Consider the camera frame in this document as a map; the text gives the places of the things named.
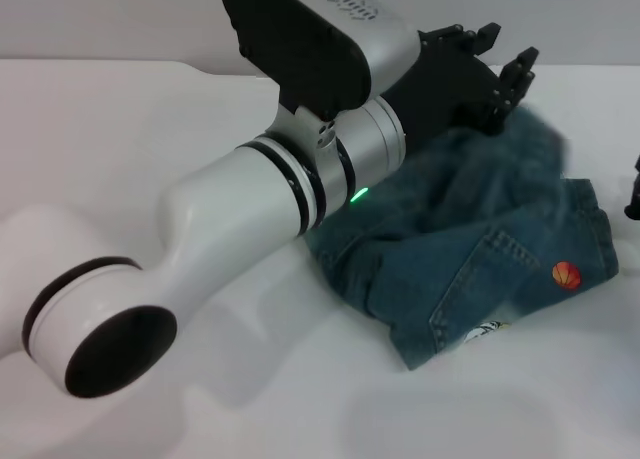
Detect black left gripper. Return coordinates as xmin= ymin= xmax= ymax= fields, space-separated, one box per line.
xmin=378 ymin=22 xmax=541 ymax=153

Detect blue denim shorts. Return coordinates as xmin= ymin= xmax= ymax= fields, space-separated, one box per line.
xmin=304 ymin=103 xmax=622 ymax=374

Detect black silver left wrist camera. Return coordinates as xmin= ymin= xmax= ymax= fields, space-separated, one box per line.
xmin=219 ymin=0 xmax=422 ymax=121

